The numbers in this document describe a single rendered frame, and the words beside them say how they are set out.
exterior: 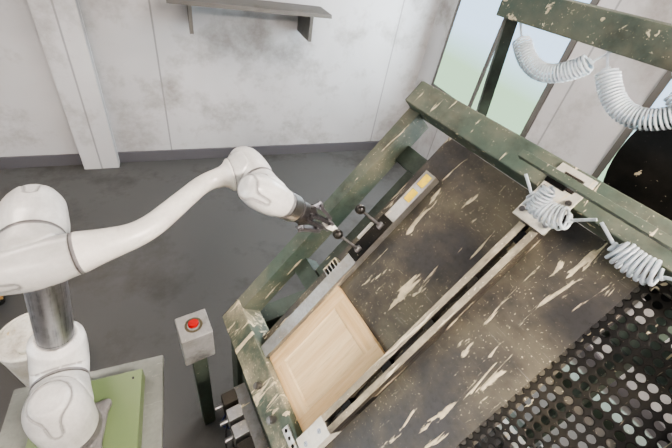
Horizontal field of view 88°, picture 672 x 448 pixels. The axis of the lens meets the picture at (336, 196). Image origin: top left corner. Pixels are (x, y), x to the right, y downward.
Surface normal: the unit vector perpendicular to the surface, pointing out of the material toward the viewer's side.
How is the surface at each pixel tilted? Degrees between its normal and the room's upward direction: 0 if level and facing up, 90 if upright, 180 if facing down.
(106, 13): 90
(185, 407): 0
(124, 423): 1
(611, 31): 90
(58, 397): 6
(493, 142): 50
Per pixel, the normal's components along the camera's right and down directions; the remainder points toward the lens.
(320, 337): -0.55, -0.34
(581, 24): -0.85, 0.21
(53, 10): 0.34, 0.62
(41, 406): 0.22, -0.72
